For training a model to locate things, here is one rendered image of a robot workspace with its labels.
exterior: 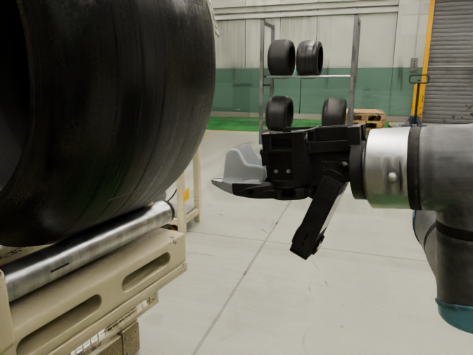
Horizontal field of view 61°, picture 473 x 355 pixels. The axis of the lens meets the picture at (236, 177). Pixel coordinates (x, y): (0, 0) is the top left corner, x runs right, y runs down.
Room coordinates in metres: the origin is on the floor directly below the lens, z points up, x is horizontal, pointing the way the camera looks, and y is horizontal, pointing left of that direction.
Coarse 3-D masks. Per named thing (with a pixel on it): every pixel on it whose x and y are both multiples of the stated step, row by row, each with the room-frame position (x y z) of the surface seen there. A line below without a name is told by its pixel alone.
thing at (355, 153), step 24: (264, 144) 0.47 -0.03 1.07; (288, 144) 0.47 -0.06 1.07; (312, 144) 0.46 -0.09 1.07; (336, 144) 0.45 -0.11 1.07; (360, 144) 0.43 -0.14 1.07; (288, 168) 0.46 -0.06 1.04; (312, 168) 0.46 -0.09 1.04; (336, 168) 0.45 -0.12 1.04; (360, 168) 0.42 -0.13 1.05; (312, 192) 0.46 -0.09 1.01; (360, 192) 0.42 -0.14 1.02
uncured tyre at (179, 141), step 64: (0, 0) 0.85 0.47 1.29; (64, 0) 0.43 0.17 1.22; (128, 0) 0.47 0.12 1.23; (192, 0) 0.59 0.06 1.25; (0, 64) 0.87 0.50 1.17; (64, 64) 0.43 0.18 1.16; (128, 64) 0.46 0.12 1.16; (192, 64) 0.56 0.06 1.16; (0, 128) 0.83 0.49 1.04; (64, 128) 0.44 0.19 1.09; (128, 128) 0.47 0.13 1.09; (192, 128) 0.59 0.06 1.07; (0, 192) 0.49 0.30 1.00; (64, 192) 0.46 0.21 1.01; (128, 192) 0.53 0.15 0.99
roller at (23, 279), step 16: (144, 208) 0.66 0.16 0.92; (160, 208) 0.68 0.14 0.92; (112, 224) 0.59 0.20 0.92; (128, 224) 0.61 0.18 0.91; (144, 224) 0.63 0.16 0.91; (160, 224) 0.67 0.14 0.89; (64, 240) 0.52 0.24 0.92; (80, 240) 0.53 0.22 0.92; (96, 240) 0.55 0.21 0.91; (112, 240) 0.57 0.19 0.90; (128, 240) 0.60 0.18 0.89; (32, 256) 0.47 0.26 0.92; (48, 256) 0.48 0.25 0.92; (64, 256) 0.50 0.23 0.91; (80, 256) 0.52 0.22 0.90; (96, 256) 0.54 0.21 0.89; (16, 272) 0.44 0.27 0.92; (32, 272) 0.45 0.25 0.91; (48, 272) 0.47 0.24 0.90; (64, 272) 0.49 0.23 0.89; (16, 288) 0.43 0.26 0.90; (32, 288) 0.45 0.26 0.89
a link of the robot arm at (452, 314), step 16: (432, 240) 0.45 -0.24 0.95; (448, 240) 0.38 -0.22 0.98; (464, 240) 0.36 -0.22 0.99; (432, 256) 0.43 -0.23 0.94; (448, 256) 0.38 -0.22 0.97; (464, 256) 0.36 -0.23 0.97; (448, 272) 0.38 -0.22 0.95; (464, 272) 0.36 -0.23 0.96; (448, 288) 0.38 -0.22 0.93; (464, 288) 0.36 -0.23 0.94; (448, 304) 0.37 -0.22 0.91; (464, 304) 0.36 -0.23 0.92; (448, 320) 0.38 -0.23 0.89; (464, 320) 0.36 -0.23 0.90
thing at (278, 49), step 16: (272, 32) 6.38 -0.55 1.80; (272, 48) 5.86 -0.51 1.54; (288, 48) 5.83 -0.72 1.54; (304, 48) 5.70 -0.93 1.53; (320, 48) 6.08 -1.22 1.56; (352, 48) 5.43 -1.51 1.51; (272, 64) 5.82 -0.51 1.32; (288, 64) 5.82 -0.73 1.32; (304, 64) 5.67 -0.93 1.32; (320, 64) 6.14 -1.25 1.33; (352, 64) 5.43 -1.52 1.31; (272, 80) 6.38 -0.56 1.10; (352, 80) 5.42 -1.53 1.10; (272, 96) 6.02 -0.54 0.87; (288, 96) 6.01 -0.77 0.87; (352, 96) 5.42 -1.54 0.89; (272, 112) 5.79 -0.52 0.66; (288, 112) 6.32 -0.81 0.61; (336, 112) 5.48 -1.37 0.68; (352, 112) 5.95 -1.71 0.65; (272, 128) 5.87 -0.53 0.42
